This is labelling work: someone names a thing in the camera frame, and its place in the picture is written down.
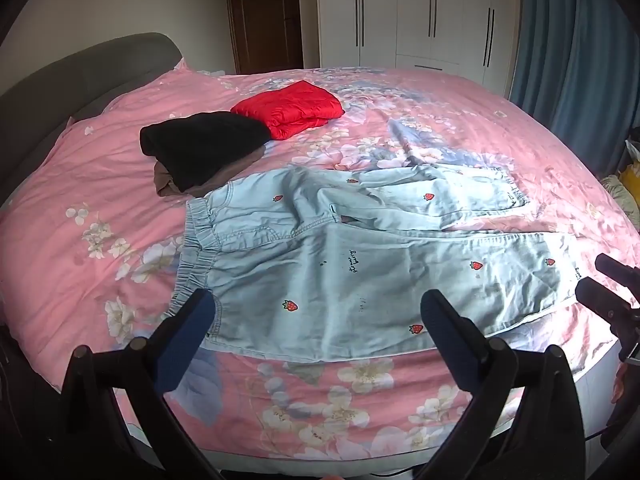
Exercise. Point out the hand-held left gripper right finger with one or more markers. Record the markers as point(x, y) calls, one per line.
point(450, 345)

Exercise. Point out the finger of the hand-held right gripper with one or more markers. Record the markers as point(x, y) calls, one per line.
point(597, 297)
point(617, 270)

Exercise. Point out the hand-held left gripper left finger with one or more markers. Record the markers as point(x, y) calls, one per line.
point(182, 340)

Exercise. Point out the light blue strawberry print pants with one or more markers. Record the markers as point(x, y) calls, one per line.
point(350, 285)

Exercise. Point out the light grey mattress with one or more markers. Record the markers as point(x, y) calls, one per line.
point(595, 375)

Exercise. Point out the yellow object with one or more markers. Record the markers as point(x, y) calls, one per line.
point(631, 177)

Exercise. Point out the brown folded garment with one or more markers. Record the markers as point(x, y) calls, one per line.
point(164, 182)

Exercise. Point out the black folded garment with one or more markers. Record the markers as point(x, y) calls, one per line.
point(205, 145)

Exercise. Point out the pink floral blanket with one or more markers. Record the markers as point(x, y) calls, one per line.
point(100, 160)

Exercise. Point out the blue curtain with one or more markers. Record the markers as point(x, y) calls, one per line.
point(575, 60)

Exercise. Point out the red folded garment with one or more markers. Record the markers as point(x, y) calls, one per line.
point(292, 107)

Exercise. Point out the grey padded headboard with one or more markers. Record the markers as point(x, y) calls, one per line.
point(50, 85)

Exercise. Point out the dark brown door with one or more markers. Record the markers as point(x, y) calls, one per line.
point(265, 15)

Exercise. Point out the white wardrobe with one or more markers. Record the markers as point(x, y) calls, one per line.
point(400, 10)

